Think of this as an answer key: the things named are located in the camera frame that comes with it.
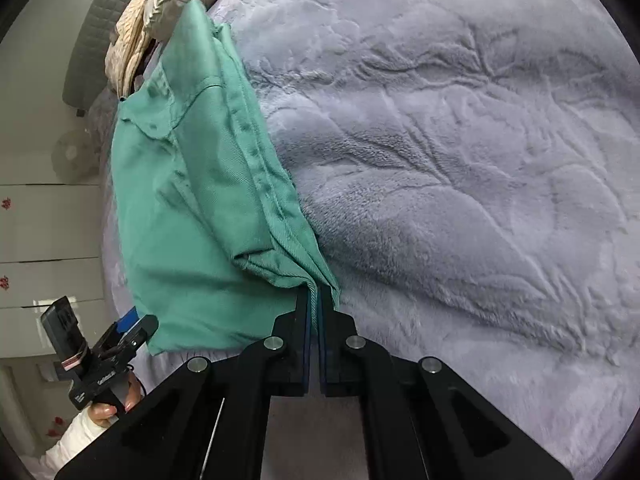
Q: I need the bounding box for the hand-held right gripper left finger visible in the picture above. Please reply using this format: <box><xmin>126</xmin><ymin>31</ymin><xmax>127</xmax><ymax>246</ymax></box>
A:
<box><xmin>54</xmin><ymin>287</ymin><xmax>313</xmax><ymax>480</ymax></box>

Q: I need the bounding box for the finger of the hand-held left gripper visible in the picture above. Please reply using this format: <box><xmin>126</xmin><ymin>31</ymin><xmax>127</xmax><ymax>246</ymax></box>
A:
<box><xmin>116</xmin><ymin>309</ymin><xmax>141</xmax><ymax>337</ymax></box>
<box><xmin>125</xmin><ymin>314</ymin><xmax>160</xmax><ymax>356</ymax></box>

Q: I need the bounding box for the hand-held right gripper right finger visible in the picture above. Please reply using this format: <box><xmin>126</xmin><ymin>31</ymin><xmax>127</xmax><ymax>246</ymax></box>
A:
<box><xmin>318</xmin><ymin>285</ymin><xmax>573</xmax><ymax>480</ymax></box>

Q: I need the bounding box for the green jacket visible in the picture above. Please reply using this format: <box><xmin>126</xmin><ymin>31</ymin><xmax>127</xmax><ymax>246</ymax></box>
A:
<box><xmin>110</xmin><ymin>0</ymin><xmax>342</xmax><ymax>356</ymax></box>

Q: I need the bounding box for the person's left hand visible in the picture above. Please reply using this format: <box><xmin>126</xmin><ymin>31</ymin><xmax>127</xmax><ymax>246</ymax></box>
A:
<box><xmin>89</xmin><ymin>372</ymin><xmax>143</xmax><ymax>428</ymax></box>

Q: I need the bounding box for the white round fan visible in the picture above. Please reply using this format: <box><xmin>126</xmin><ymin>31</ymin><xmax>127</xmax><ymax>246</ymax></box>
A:
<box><xmin>52</xmin><ymin>129</ymin><xmax>105</xmax><ymax>184</ymax></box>

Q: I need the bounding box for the grey plush blanket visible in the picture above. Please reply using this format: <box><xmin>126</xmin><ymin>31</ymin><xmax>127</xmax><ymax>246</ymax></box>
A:
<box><xmin>87</xmin><ymin>0</ymin><xmax>640</xmax><ymax>471</ymax></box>

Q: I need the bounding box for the beige knitted cloth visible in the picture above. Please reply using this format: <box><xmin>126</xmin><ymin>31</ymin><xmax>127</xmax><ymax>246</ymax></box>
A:
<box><xmin>104</xmin><ymin>0</ymin><xmax>173</xmax><ymax>98</ymax></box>

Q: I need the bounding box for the grey quilted headboard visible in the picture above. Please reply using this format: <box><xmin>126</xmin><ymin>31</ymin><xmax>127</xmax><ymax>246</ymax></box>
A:
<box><xmin>62</xmin><ymin>0</ymin><xmax>176</xmax><ymax>111</ymax></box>

